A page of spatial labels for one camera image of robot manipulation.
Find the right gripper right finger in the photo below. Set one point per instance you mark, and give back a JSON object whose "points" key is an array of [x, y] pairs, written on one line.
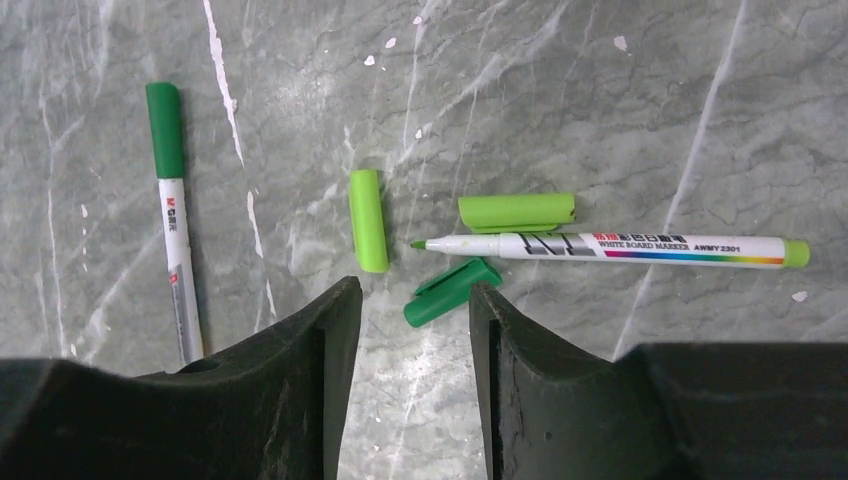
{"points": [[551, 410]]}

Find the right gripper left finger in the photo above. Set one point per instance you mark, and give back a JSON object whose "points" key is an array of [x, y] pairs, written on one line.
{"points": [[272, 406]]}

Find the white marker green end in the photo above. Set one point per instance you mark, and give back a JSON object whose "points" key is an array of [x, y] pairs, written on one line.
{"points": [[180, 269]]}

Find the light green pen cap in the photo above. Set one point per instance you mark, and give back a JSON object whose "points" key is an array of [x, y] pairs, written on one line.
{"points": [[367, 221], [517, 213]]}

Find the white marker multicolour label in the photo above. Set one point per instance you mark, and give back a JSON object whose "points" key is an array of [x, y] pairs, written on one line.
{"points": [[669, 249]]}

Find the dark green pen cap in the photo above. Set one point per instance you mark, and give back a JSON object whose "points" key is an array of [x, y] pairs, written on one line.
{"points": [[449, 290], [165, 116]]}

